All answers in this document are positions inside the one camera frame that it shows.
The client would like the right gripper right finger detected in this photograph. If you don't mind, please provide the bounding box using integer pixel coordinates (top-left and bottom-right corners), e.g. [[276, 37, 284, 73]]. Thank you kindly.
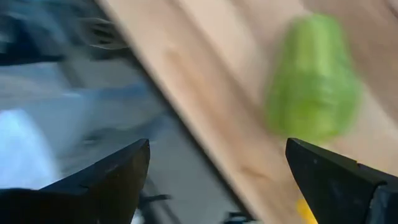
[[285, 137, 398, 224]]

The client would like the yellow lemon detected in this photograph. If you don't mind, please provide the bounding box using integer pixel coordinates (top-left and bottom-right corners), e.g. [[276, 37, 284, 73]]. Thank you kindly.
[[295, 198, 318, 224]]

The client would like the green bell pepper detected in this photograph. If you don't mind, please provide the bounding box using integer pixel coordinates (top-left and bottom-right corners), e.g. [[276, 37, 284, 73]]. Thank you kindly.
[[264, 12, 363, 144]]

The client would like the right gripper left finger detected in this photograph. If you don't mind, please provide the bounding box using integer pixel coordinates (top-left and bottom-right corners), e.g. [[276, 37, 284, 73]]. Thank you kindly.
[[0, 138, 151, 224]]

